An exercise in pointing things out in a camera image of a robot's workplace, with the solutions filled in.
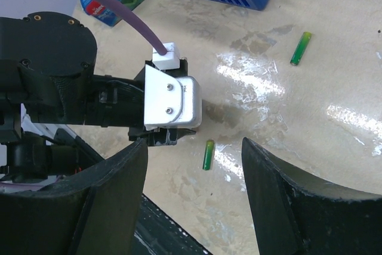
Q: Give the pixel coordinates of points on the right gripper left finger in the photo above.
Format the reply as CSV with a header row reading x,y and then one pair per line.
x,y
92,212

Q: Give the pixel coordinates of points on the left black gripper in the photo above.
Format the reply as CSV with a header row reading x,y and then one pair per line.
x,y
163,136

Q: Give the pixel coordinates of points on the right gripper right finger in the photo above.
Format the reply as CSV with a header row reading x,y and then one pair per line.
x,y
295,212

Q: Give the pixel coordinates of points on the green battery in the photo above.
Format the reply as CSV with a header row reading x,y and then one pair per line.
x,y
208,155
300,48

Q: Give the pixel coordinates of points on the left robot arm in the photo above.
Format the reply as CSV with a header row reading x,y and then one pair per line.
x,y
47,68

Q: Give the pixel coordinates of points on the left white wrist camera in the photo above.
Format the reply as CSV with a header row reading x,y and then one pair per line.
x,y
170,101

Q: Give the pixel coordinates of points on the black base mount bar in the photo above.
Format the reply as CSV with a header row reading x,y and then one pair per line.
x,y
157,233

